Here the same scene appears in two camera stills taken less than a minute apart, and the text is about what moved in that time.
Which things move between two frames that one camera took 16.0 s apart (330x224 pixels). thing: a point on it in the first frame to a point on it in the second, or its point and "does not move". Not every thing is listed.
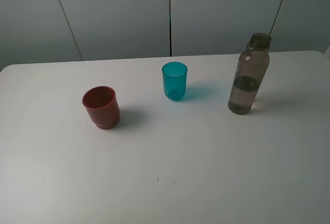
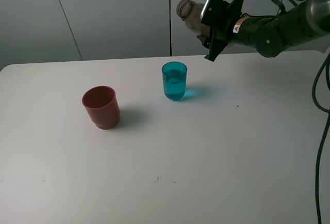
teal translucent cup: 175,76 does not move
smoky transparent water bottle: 250,70 to 191,12
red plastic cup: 103,106 does not move
